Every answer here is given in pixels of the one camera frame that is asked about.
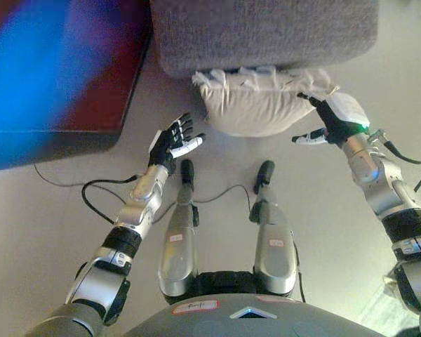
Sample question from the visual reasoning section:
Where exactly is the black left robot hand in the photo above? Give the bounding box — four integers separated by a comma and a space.
147, 112, 206, 173

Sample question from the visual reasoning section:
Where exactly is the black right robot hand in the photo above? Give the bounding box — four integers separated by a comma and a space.
291, 91, 371, 145

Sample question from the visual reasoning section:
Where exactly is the beige tasselled pillow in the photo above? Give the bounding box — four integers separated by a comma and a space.
191, 65, 340, 137

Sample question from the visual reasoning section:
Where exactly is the grey fabric armchair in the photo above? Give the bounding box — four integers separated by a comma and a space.
149, 0, 379, 80

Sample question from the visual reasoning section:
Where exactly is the glossy dark red cabinet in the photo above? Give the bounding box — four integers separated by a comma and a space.
0, 0, 154, 173

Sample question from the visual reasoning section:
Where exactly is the silver right robot leg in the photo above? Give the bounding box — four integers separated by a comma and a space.
248, 160, 299, 299

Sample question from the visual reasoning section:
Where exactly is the black robot pelvis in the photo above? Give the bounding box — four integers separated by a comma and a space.
164, 270, 295, 305

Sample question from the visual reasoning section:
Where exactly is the grey robot torso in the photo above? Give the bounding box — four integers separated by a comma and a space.
121, 293, 387, 337

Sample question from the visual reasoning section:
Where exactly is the thin black cable between legs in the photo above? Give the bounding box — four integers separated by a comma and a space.
192, 185, 252, 218

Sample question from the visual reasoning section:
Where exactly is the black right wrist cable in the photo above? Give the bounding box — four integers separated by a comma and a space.
370, 129, 421, 192

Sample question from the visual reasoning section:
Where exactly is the thick black left wrist cable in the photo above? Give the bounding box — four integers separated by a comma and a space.
82, 173, 141, 225

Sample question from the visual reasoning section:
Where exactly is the thin black floor cable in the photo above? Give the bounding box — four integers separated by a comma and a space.
34, 163, 127, 204

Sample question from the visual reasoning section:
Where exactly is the black right leg cable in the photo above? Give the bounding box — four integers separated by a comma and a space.
289, 227, 307, 303

